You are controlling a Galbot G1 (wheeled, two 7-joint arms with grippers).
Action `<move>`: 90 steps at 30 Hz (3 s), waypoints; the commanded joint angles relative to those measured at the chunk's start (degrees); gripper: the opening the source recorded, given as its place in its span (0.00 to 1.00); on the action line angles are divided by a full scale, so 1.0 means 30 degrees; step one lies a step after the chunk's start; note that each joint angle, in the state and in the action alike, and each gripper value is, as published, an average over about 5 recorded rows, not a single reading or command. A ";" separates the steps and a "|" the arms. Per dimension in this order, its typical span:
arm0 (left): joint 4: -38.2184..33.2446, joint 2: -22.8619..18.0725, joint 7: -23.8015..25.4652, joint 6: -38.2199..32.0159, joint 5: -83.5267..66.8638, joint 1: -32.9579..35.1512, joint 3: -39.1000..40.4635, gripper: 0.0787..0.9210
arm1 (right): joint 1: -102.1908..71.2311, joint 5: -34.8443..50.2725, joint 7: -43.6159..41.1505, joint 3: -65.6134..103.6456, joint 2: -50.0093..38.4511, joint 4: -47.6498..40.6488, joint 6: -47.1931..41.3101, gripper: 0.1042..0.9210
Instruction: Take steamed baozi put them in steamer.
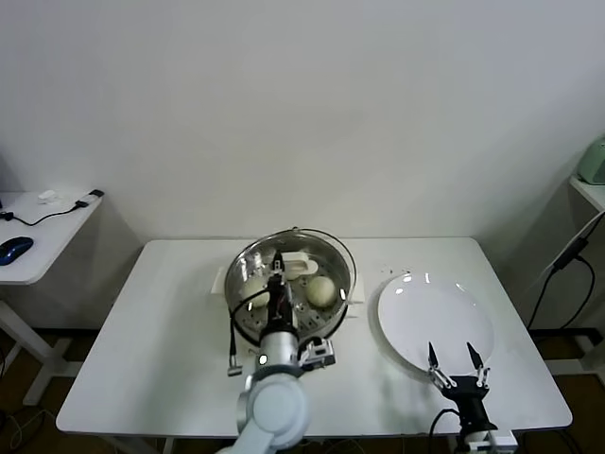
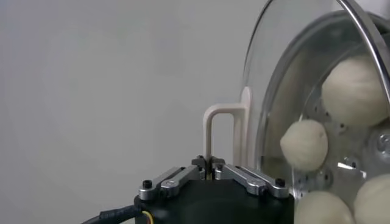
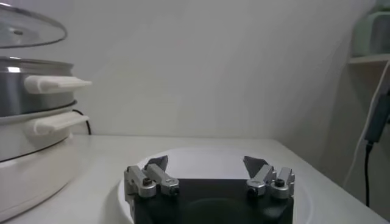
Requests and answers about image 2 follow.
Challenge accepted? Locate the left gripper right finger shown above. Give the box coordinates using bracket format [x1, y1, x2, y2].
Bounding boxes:
[211, 156, 290, 199]

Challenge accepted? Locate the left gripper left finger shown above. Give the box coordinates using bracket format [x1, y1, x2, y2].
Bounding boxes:
[137, 155, 210, 201]

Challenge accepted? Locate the white steamed baozi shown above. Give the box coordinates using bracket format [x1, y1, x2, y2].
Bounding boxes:
[279, 119, 329, 172]
[353, 173, 390, 224]
[321, 56, 390, 127]
[294, 191, 354, 224]

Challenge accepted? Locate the round glass pot lid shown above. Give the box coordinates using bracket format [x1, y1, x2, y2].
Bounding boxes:
[202, 0, 390, 224]

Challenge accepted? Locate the stainless steel steamer basket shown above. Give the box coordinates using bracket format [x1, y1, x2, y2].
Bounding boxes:
[255, 10, 390, 224]

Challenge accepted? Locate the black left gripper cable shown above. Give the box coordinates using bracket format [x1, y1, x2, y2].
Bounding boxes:
[80, 204, 155, 224]

